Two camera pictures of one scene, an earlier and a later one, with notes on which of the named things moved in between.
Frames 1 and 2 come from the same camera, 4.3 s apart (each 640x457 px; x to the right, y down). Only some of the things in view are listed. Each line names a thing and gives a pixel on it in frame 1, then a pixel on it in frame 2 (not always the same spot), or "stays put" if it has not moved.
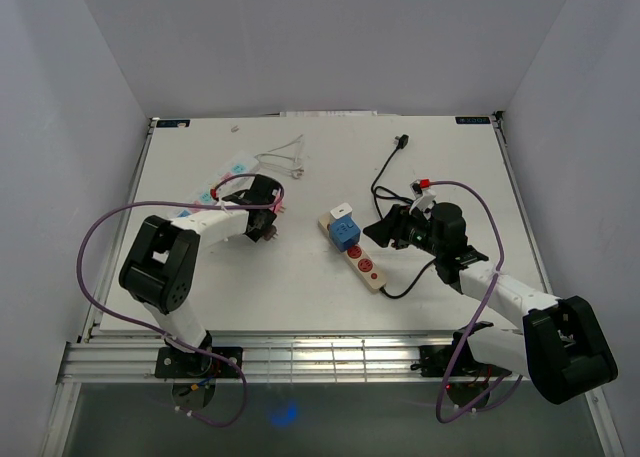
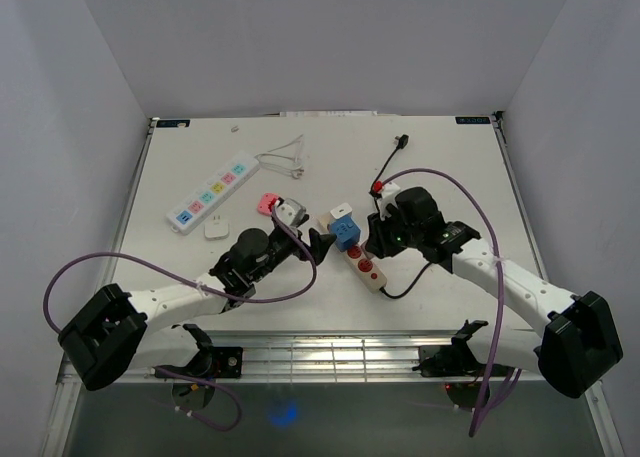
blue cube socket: (344, 233) stays put
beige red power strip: (358, 259) stays put
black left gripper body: (257, 233) -> (280, 245)
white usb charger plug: (341, 211) stays put
